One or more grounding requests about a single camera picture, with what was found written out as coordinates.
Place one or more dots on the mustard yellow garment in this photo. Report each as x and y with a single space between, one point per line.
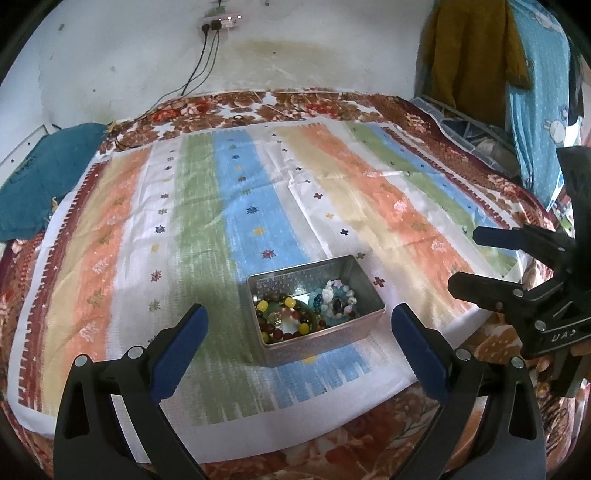
466 55

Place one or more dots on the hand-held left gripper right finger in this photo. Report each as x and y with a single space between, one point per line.
422 350

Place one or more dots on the dark hanging garment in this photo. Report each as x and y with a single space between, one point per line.
581 87

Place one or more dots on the striped pastel cloth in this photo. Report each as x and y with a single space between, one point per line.
194 221

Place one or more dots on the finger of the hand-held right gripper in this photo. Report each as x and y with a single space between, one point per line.
480 288
498 237

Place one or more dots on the teal cloth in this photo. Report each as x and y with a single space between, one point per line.
41 184

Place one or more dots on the white power strip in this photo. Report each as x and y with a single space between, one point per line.
220 21

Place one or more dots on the silver metal tin box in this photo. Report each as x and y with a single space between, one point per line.
323 344

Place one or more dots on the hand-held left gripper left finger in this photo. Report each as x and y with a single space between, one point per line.
178 355

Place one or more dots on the blue printed cloth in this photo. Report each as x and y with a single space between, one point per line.
538 115

